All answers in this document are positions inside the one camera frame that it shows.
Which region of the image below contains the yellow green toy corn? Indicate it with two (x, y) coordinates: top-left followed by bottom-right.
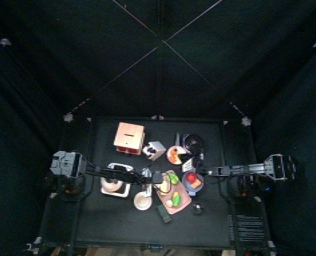
(171, 191), (184, 207)

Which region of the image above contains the pale yellow toy banana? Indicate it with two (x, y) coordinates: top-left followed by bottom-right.
(160, 179), (173, 195)

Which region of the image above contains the green toy vegetable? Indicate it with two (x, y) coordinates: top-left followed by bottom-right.
(167, 172), (181, 186)

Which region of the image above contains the red toy tomato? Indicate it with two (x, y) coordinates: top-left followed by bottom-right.
(185, 172), (200, 184)

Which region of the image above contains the small white card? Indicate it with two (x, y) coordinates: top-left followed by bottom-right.
(181, 158), (197, 173)

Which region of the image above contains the silver toy utensil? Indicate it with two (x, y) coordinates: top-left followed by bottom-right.
(141, 167), (153, 196)

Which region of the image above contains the blue bowl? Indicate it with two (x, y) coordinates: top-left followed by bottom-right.
(181, 171), (207, 197)

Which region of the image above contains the orange white toy pan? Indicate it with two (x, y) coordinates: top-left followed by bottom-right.
(167, 133), (193, 166)

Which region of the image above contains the white round bowl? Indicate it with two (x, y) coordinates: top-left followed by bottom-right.
(133, 191), (155, 212)

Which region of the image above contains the pink cutting board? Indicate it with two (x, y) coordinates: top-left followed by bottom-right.
(155, 169), (195, 216)

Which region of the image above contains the dark toy pot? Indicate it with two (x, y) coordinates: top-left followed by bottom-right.
(181, 133), (207, 158)

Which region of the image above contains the black rectangular block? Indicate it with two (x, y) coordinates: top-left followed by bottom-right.
(157, 204), (173, 224)

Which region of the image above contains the small white black cube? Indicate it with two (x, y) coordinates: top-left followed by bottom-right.
(143, 140), (168, 162)

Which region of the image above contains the pink toy donut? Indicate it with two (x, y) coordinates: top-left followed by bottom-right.
(101, 178), (125, 193)

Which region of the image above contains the white tray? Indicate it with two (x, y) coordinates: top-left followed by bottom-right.
(100, 162), (136, 199)

